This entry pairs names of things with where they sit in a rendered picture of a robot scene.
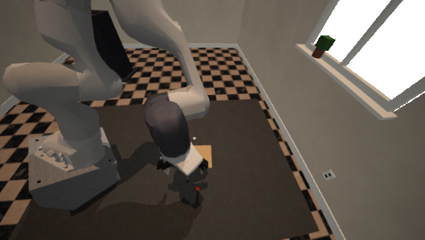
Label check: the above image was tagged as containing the orange flat mat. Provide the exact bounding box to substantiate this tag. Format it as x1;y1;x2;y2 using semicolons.
194;145;212;168

